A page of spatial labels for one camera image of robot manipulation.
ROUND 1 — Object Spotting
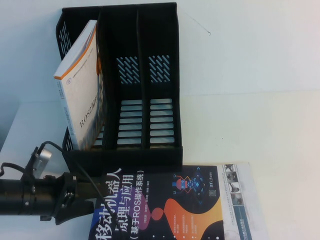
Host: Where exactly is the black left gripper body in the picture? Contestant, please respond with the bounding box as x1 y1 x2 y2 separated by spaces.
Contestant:
51 171 80 226

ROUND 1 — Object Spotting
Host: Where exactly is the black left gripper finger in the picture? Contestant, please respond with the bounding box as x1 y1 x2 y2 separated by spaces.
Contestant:
74 177 105 201
74 199 96 222

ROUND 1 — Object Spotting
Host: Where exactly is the dark colourful robot book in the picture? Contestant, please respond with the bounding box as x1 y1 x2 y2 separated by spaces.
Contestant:
86 164 225 240

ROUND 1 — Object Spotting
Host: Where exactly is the black plastic book stand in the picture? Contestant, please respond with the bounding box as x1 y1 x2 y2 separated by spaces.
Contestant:
54 2 184 181

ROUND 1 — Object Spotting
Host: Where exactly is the white orange ROS book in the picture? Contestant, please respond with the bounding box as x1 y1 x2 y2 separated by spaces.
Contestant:
53 20 106 152

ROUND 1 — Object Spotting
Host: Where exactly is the white car suspension book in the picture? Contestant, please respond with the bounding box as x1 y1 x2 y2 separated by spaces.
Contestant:
216 161 270 240

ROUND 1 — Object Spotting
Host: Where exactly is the black camera cable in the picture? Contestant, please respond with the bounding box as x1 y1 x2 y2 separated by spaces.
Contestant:
36 140 107 210

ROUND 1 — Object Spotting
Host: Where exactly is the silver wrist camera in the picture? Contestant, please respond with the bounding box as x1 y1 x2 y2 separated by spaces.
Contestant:
24 146 54 180

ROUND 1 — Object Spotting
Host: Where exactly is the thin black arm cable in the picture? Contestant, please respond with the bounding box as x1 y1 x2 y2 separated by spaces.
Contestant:
0 161 27 177

